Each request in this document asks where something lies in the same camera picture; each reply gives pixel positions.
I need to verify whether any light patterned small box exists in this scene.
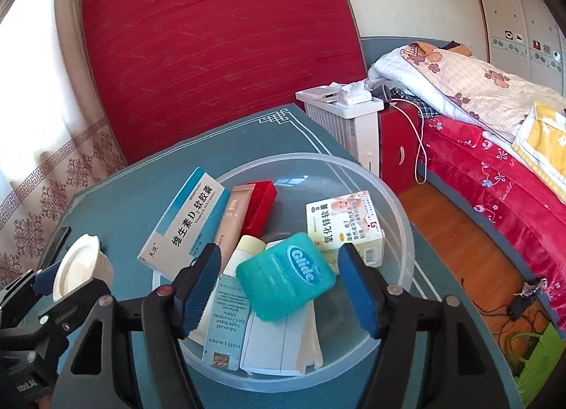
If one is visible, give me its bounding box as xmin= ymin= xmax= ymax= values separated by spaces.
xmin=202 ymin=275 xmax=250 ymax=371

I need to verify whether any blue white vitamin D box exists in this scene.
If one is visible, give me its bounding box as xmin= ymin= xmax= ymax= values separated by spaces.
xmin=137 ymin=167 xmax=229 ymax=280

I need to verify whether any white packet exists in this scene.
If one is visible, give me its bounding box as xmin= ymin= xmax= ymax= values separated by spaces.
xmin=240 ymin=301 xmax=323 ymax=376

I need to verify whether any rose gold cosmetic tube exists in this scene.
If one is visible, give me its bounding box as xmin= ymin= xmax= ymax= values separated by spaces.
xmin=214 ymin=184 xmax=255 ymax=272

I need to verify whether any cream tube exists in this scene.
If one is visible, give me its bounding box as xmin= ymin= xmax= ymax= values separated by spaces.
xmin=223 ymin=236 xmax=266 ymax=277

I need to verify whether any teal floss container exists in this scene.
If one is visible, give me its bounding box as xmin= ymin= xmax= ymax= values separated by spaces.
xmin=236 ymin=233 xmax=336 ymax=322

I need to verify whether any yellow white ointment box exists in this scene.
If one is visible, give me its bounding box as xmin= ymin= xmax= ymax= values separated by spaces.
xmin=306 ymin=190 xmax=385 ymax=274

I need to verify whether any red small box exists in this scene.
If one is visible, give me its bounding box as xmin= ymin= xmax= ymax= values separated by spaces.
xmin=242 ymin=181 xmax=277 ymax=238

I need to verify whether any black phone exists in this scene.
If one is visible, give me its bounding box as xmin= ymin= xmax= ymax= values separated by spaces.
xmin=38 ymin=226 xmax=71 ymax=270

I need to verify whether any green bag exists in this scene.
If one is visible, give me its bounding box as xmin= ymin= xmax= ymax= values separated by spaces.
xmin=511 ymin=323 xmax=565 ymax=407

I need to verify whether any teal table mat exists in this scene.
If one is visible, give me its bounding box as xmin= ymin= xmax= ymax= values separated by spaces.
xmin=36 ymin=103 xmax=528 ymax=409

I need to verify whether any red floral bedspread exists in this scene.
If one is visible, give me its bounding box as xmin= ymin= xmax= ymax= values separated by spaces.
xmin=419 ymin=115 xmax=565 ymax=334

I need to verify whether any patterned curtain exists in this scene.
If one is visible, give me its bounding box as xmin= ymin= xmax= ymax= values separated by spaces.
xmin=1 ymin=0 xmax=125 ymax=286

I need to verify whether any red nightstand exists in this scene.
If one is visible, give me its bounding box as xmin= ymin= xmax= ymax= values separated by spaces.
xmin=378 ymin=102 xmax=422 ymax=195

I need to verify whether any yellow pillow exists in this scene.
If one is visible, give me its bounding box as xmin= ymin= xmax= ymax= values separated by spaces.
xmin=512 ymin=102 xmax=566 ymax=202

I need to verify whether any clear plastic bowl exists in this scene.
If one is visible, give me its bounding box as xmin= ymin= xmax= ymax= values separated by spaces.
xmin=179 ymin=152 xmax=415 ymax=393

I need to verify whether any white radiator heater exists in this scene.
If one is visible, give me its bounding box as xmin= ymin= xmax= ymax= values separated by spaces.
xmin=295 ymin=85 xmax=384 ymax=176

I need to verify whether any floral quilt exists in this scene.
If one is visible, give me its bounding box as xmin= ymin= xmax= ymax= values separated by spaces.
xmin=368 ymin=41 xmax=565 ymax=144

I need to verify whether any crumpled white tissue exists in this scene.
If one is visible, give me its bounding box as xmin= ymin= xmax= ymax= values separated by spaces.
xmin=330 ymin=80 xmax=372 ymax=106

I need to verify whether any red mattress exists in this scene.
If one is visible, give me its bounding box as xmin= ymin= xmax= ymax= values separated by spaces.
xmin=82 ymin=0 xmax=365 ymax=163

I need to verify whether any white wardrobe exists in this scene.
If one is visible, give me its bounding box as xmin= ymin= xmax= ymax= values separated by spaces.
xmin=481 ymin=0 xmax=565 ymax=95

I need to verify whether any white charging cable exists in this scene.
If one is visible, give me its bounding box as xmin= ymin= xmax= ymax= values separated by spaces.
xmin=383 ymin=97 xmax=428 ymax=186

